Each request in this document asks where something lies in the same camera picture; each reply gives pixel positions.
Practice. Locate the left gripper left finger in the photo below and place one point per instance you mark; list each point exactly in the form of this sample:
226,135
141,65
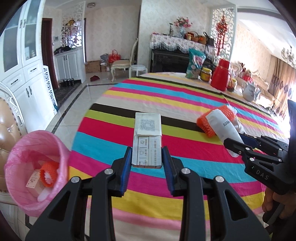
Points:
82,210

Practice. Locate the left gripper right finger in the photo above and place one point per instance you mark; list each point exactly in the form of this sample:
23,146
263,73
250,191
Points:
230,217

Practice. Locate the white foam block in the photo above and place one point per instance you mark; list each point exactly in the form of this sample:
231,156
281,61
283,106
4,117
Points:
45,194

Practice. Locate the white paper pouch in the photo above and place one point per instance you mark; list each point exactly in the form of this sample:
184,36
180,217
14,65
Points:
229,132

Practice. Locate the orange foam net small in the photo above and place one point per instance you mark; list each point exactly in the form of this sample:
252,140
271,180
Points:
216,119

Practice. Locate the white carton box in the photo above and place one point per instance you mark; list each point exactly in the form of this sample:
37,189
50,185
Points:
147,141

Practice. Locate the beige cardboard box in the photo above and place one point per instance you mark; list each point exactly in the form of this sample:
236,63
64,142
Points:
34,184

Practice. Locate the orange foam net large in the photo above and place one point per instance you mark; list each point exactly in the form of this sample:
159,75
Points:
49,173

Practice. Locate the pink lined trash bin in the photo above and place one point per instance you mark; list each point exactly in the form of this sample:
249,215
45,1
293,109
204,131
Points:
27,155

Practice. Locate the person's right hand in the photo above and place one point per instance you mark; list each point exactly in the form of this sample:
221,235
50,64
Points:
288,200

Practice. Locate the white plastic bag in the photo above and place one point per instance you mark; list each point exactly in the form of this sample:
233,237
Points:
238,125

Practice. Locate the white carved sofa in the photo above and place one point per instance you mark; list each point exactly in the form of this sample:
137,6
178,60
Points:
243,75

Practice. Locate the white porcelain teapot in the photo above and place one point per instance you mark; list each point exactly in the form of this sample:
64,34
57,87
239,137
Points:
250,92

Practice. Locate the striped colourful tablecloth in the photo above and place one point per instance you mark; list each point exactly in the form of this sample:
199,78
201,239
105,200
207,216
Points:
147,211

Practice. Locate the glass jar dark contents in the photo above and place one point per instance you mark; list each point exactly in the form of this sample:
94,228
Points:
232,85

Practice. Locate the red thermos jug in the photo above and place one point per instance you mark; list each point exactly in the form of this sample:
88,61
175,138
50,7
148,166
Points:
221,75

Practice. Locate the ornate leather dining chair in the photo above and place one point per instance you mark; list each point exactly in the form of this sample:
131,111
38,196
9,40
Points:
12,129

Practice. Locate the yellow lid jar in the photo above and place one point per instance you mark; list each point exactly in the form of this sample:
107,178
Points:
205,74

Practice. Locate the teal snack bag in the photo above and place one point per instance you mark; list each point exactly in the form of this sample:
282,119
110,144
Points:
196,61

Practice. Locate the black handbag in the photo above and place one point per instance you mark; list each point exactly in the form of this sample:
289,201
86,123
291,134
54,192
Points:
209,40

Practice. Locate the red Chinese knot ornament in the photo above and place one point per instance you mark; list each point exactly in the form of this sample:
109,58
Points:
221,28

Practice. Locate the black piano with lace cover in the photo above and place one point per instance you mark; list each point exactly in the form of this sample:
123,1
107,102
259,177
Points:
171,54

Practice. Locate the blue white patterned panel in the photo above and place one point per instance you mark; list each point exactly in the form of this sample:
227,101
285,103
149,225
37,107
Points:
50,88

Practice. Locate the white shoe cabinet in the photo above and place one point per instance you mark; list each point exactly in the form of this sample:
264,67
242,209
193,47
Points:
70,65

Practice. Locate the cardboard box on floor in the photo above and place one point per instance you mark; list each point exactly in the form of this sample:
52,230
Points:
92,66

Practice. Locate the white glass door cabinet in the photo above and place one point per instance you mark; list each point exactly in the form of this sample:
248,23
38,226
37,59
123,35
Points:
22,69

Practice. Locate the white round stool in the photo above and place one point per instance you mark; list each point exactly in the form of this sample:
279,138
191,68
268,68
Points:
137,69

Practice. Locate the pink flower vase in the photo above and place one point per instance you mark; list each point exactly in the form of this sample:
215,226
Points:
182,24

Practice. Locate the cream side chair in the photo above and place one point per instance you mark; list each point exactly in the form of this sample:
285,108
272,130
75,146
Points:
123,64

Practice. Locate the red handbag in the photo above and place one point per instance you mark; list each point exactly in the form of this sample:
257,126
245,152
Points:
114,56

